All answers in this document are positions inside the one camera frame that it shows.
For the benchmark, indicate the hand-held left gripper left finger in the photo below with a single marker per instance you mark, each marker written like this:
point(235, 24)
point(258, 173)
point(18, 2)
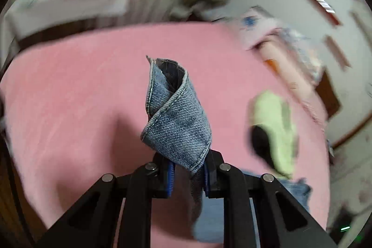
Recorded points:
point(171, 179)

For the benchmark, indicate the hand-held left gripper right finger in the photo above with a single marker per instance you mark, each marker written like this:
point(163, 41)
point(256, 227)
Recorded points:
point(207, 181)

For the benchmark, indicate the blue denim jeans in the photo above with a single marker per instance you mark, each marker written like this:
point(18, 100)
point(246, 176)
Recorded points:
point(177, 120)

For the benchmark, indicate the pale yellow and black garment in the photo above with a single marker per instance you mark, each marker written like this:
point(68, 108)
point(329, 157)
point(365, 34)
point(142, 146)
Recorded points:
point(273, 120)

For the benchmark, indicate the pink bed sheet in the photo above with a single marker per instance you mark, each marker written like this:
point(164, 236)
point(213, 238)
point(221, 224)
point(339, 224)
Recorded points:
point(72, 105)

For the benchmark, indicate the pink pillow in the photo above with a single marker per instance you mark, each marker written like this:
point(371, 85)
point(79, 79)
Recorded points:
point(286, 73)

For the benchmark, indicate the brown wooden headboard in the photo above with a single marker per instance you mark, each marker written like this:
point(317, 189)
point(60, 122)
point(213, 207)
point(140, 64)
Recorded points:
point(328, 94)

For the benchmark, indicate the white printed pillow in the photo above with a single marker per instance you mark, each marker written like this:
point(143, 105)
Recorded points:
point(255, 27)

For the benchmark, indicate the grey cloth pile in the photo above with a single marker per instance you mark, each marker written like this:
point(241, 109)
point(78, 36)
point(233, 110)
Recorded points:
point(200, 5)

